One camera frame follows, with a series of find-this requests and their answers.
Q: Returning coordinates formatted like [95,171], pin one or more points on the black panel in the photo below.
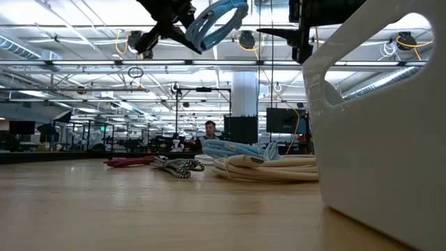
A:
[242,130]

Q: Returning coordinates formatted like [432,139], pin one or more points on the silver ventilation duct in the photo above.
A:
[17,49]

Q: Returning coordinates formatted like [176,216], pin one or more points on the white building column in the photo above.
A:
[244,94]

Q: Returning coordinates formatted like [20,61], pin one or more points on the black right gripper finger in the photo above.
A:
[284,33]
[302,47]

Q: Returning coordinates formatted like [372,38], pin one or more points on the light grey plastic bin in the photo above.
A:
[383,157]

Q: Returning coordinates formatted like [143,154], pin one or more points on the black distant rig frame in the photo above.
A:
[176,108]

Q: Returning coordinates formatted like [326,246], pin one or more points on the person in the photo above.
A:
[209,134]

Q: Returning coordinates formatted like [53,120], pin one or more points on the black aluminium table frame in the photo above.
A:
[69,157]

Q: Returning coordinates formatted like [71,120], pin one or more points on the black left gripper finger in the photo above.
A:
[177,35]
[148,41]

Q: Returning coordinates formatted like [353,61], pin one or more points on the black distant monitor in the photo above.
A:
[21,127]

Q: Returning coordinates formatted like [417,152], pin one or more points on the black wall monitor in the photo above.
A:
[284,120]

